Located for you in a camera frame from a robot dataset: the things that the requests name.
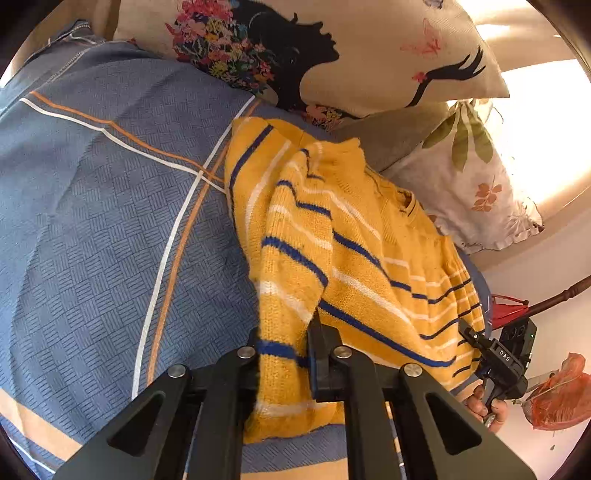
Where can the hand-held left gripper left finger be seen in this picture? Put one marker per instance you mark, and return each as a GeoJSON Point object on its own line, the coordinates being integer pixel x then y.
{"type": "Point", "coordinates": [251, 369]}

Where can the orange plastic bag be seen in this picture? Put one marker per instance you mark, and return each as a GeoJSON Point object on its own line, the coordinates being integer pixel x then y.
{"type": "Point", "coordinates": [561, 397]}

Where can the red object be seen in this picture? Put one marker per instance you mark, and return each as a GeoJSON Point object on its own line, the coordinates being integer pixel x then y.
{"type": "Point", "coordinates": [508, 310]}

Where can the grey pillow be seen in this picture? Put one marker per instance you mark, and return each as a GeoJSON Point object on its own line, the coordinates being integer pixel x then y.
{"type": "Point", "coordinates": [392, 134]}

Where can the dark wooden pole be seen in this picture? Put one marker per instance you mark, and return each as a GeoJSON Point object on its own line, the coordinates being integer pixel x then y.
{"type": "Point", "coordinates": [561, 295]}

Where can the blue checked bed sheet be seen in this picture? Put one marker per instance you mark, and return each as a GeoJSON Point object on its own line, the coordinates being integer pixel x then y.
{"type": "Point", "coordinates": [101, 207]}

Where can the person's right hand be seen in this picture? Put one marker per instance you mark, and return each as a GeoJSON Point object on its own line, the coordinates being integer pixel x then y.
{"type": "Point", "coordinates": [494, 410]}

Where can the yellow striped knit sweater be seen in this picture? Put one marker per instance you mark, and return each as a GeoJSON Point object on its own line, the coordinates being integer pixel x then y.
{"type": "Point", "coordinates": [360, 277]}

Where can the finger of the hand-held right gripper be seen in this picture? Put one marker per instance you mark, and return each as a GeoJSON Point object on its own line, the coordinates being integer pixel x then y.
{"type": "Point", "coordinates": [473, 339]}

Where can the cream pillow with silhouette print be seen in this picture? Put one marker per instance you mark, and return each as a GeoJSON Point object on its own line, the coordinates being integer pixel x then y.
{"type": "Point", "coordinates": [369, 50]}

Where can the white leaf print pillow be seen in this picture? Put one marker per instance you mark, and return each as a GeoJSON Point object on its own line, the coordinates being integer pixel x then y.
{"type": "Point", "coordinates": [466, 184]}

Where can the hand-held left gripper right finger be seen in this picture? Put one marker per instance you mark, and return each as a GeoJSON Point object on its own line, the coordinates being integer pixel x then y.
{"type": "Point", "coordinates": [319, 364]}

